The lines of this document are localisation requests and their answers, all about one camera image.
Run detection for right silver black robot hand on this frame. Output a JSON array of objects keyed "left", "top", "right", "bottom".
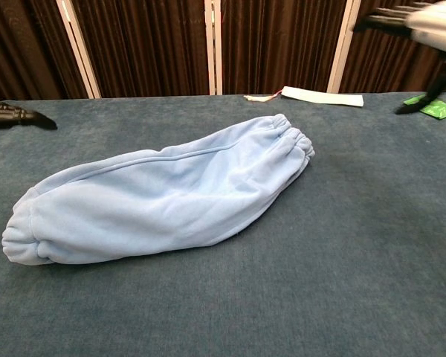
[{"left": 352, "top": 0, "right": 446, "bottom": 115}]

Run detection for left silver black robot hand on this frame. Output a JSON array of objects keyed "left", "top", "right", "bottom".
[{"left": 0, "top": 100, "right": 59, "bottom": 131}]

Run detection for light blue sweatpants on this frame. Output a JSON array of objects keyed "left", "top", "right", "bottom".
[{"left": 1, "top": 113, "right": 316, "bottom": 266}]

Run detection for dark curtain partition panel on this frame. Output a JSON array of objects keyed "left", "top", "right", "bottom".
[
  {"left": 212, "top": 0, "right": 361, "bottom": 96},
  {"left": 0, "top": 0, "right": 101, "bottom": 103},
  {"left": 340, "top": 0, "right": 446, "bottom": 94},
  {"left": 59, "top": 0, "right": 215, "bottom": 100}
]

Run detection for long white paper tag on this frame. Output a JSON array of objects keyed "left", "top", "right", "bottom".
[{"left": 281, "top": 86, "right": 365, "bottom": 108}]

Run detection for blue felt table cover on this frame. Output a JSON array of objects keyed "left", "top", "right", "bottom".
[{"left": 0, "top": 92, "right": 446, "bottom": 357}]

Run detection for white pink tassel cord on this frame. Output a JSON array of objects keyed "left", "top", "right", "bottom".
[{"left": 244, "top": 92, "right": 285, "bottom": 103}]

